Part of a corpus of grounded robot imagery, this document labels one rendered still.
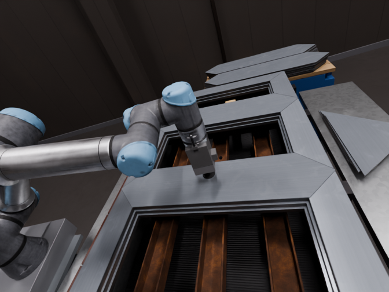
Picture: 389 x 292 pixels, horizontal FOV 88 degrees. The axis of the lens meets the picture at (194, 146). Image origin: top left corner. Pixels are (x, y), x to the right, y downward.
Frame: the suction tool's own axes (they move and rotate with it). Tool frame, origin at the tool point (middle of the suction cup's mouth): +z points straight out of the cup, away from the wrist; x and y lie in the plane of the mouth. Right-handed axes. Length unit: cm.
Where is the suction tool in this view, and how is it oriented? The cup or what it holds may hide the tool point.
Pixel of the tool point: (208, 174)
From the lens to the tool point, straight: 68.8
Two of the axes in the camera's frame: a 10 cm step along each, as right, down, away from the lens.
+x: -9.5, 2.3, 1.9
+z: 3.0, 7.5, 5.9
